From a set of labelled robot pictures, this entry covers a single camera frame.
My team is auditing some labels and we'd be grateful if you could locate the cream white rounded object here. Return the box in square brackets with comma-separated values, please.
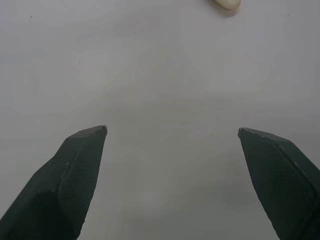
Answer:
[213, 0, 242, 10]

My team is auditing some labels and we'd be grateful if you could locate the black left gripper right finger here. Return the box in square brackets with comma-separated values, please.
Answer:
[237, 127, 320, 240]

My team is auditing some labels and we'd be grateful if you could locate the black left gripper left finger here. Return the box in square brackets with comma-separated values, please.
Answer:
[0, 125, 108, 240]

